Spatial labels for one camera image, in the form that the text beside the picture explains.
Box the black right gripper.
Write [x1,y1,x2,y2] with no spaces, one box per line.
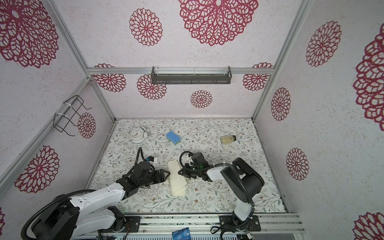
[180,161,204,177]

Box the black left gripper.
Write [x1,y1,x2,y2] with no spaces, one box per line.
[138,167,170,188]

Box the cream square paper sheet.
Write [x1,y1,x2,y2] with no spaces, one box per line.
[168,160,187,197]

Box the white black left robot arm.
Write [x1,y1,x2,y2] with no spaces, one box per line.
[21,162,170,240]

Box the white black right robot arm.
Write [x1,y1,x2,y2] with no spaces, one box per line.
[178,151,265,225]

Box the blue yellow sponge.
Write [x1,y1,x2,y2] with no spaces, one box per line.
[166,131,181,145]

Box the glass jar with black lid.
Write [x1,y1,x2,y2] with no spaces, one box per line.
[220,135,237,145]

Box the white alarm clock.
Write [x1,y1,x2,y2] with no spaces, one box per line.
[129,127,151,144]

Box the blue card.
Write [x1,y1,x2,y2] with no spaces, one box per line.
[172,228,192,240]

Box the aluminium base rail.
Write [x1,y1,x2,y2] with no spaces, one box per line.
[125,213,306,240]

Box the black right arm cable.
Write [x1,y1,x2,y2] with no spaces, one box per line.
[179,150,256,209]

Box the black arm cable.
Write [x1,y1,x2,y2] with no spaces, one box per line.
[20,146,151,240]
[179,150,256,209]

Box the black wire wall basket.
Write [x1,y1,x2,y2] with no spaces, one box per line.
[53,95,92,137]

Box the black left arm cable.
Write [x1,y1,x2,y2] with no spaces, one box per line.
[20,146,151,240]

